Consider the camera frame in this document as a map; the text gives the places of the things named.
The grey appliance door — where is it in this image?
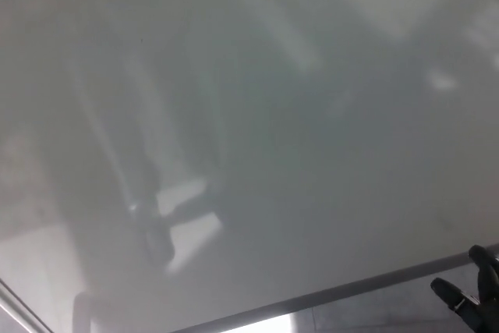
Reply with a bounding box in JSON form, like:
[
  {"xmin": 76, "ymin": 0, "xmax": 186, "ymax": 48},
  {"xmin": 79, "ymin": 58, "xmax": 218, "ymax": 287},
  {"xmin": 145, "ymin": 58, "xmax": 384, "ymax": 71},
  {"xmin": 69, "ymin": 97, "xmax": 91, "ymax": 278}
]
[{"xmin": 0, "ymin": 0, "xmax": 499, "ymax": 333}]

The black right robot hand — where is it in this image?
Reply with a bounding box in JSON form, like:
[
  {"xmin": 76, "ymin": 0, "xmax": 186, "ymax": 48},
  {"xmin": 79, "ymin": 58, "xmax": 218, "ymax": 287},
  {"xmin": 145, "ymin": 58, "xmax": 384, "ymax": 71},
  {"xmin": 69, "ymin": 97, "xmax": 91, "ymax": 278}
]
[{"xmin": 430, "ymin": 244, "xmax": 499, "ymax": 315}]

